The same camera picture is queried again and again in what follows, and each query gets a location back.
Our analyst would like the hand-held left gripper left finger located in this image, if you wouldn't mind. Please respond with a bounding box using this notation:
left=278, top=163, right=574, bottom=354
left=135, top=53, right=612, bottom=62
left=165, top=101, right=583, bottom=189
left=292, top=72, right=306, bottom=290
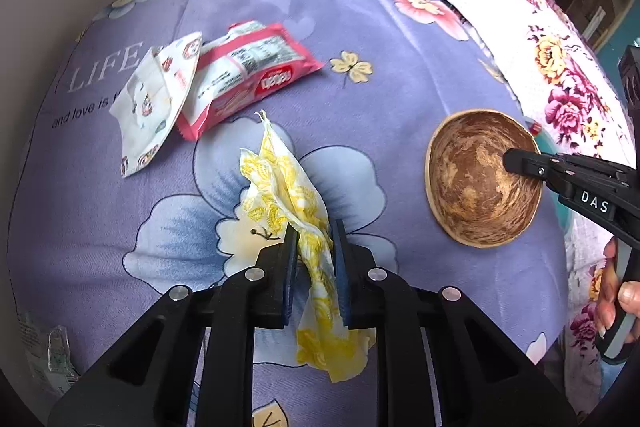
left=47, top=224, right=301, bottom=427

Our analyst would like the pink floral bedsheet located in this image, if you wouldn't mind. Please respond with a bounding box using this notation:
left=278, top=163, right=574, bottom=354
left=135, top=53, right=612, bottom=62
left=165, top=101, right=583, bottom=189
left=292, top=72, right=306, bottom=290
left=427, top=0, right=633, bottom=413

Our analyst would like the teal plastic bin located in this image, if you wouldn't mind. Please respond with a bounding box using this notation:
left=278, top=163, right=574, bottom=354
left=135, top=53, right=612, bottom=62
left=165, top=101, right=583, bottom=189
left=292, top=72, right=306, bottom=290
left=525, top=119, right=573, bottom=233

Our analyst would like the brown coconut shell bowl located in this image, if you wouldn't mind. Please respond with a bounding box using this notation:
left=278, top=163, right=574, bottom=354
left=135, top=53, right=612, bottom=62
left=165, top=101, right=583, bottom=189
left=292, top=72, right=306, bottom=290
left=425, top=109, right=544, bottom=249

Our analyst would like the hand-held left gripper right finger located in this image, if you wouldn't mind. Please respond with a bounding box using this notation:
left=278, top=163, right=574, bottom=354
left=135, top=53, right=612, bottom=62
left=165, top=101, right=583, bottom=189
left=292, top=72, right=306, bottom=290
left=331, top=219, right=578, bottom=427

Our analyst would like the person's right hand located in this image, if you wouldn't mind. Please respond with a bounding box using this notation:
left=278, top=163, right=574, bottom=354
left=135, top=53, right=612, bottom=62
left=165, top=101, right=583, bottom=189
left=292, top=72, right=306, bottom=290
left=594, top=237, right=640, bottom=340

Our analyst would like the pink wet wipes packet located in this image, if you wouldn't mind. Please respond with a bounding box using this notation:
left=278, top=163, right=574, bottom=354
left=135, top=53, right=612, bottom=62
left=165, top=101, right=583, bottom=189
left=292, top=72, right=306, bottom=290
left=177, top=21, right=325, bottom=142

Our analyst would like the yellow patterned paper napkin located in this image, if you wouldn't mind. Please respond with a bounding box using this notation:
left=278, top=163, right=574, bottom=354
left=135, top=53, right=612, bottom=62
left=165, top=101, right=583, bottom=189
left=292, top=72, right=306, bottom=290
left=235, top=109, right=377, bottom=383

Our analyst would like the purple floral tablecloth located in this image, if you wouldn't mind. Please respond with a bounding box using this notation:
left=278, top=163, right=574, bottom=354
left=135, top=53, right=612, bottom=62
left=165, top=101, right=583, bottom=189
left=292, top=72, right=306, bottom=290
left=7, top=0, right=571, bottom=427

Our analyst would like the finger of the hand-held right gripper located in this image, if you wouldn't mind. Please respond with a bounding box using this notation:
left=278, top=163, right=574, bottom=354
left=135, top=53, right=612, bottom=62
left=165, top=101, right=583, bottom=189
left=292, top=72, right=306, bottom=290
left=502, top=148, right=633, bottom=194

